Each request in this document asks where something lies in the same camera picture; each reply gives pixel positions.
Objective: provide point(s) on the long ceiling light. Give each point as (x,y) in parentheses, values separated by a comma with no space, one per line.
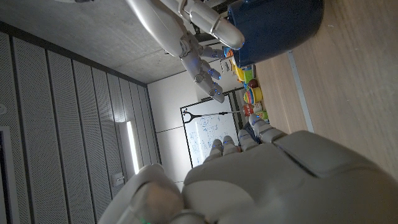
(132,146)

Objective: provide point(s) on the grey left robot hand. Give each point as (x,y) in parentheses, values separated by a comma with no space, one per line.
(280,180)

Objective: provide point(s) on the green toy box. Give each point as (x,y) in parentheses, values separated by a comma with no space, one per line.
(262,115)

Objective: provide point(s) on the white drink carton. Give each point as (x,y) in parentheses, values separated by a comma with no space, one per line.
(226,65)

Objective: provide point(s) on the dark blue cup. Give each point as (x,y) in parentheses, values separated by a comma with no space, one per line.
(276,28)

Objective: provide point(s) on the black grabber tool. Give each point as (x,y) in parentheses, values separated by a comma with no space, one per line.
(202,115)

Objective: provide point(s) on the colourful stacking cups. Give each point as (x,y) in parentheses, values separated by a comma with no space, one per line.
(252,95)

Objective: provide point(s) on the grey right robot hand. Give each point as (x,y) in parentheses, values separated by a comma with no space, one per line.
(164,25)

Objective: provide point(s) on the whiteboard with black frame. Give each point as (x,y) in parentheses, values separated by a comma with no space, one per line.
(208,133)

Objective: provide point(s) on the red soup can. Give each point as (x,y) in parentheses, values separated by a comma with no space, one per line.
(252,109)

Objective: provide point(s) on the yellow toy banana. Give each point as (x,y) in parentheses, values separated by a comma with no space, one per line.
(239,74)

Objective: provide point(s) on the brown toy ball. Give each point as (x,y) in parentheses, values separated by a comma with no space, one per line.
(252,83)

